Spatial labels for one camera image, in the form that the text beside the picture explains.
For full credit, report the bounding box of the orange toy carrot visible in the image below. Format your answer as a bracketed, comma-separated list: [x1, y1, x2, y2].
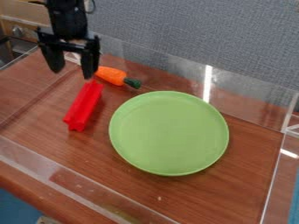
[95, 66, 141, 89]

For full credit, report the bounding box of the green round plate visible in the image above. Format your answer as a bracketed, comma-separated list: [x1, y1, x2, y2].
[108, 91, 229, 176]

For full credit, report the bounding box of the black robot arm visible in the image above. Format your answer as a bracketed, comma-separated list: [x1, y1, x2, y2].
[36, 0, 100, 80]

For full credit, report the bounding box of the black cable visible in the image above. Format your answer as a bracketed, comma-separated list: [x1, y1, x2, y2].
[84, 0, 97, 15]

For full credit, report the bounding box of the red plastic block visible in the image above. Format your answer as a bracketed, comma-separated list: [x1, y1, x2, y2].
[63, 80, 104, 131]

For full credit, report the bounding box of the clear acrylic enclosure wall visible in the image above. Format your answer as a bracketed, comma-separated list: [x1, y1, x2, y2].
[0, 38, 299, 224]

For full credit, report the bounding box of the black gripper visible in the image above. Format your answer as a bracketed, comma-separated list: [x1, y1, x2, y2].
[36, 27, 100, 80]

